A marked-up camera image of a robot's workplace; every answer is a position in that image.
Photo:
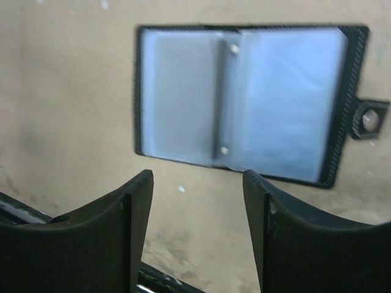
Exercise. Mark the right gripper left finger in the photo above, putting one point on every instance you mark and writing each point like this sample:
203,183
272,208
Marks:
95,248

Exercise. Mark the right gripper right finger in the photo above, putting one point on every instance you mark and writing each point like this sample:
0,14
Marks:
300,248

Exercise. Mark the black leather card holder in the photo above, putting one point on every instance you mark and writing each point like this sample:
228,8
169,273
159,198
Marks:
277,99

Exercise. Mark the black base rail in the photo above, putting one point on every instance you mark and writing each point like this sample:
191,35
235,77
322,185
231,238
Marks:
149,279

